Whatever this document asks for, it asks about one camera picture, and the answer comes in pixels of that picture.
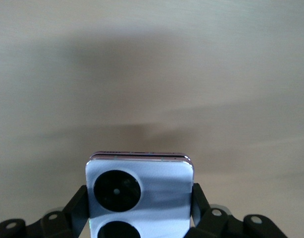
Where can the lilac folding phone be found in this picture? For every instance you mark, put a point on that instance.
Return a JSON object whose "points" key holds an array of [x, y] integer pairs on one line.
{"points": [[152, 188]]}

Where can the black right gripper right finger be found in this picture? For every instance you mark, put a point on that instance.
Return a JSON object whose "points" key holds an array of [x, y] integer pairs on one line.
{"points": [[216, 218]]}

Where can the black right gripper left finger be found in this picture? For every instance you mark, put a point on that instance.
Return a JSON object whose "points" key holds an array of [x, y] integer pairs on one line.
{"points": [[55, 218]]}

